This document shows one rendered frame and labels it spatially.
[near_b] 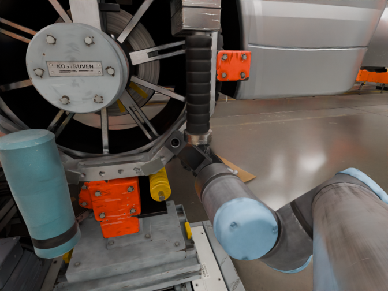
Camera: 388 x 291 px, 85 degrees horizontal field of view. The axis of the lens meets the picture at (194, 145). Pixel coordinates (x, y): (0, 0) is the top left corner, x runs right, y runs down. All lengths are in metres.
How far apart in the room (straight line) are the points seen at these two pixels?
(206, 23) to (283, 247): 0.36
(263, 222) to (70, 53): 0.37
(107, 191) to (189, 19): 0.45
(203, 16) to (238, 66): 0.28
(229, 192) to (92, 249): 0.67
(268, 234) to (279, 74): 0.54
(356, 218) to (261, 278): 0.93
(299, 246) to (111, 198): 0.44
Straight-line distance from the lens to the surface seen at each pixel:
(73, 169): 0.59
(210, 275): 0.98
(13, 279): 0.77
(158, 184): 0.61
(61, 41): 0.38
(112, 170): 0.58
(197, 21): 0.30
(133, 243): 0.90
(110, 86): 0.37
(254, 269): 1.12
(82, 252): 0.94
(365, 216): 0.20
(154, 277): 0.88
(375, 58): 2.84
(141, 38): 0.74
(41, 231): 0.54
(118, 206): 0.63
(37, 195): 0.48
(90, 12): 0.52
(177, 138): 0.47
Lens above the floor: 0.87
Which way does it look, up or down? 22 degrees down
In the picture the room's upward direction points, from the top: straight up
